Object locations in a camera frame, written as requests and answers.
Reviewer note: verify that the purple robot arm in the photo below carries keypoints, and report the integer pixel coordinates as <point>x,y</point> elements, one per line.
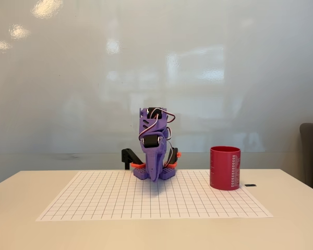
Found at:
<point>151,125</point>

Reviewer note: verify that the black clamp orange foot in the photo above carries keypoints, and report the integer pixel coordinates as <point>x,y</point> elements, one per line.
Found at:
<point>127,155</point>

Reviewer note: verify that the small flat black piece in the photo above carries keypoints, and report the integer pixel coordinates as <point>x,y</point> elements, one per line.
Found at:
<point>250,185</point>

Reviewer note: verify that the red cup white print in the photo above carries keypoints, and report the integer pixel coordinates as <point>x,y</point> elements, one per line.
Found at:
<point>224,169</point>

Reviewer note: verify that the white grid paper sheet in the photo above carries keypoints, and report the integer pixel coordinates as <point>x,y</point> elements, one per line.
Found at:
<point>120,200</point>

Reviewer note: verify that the dark grey chair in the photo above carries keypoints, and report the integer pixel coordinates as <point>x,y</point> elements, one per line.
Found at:
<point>311,156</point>

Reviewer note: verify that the black clamp orange knob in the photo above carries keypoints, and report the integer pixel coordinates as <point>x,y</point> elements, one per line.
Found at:
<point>175,155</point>

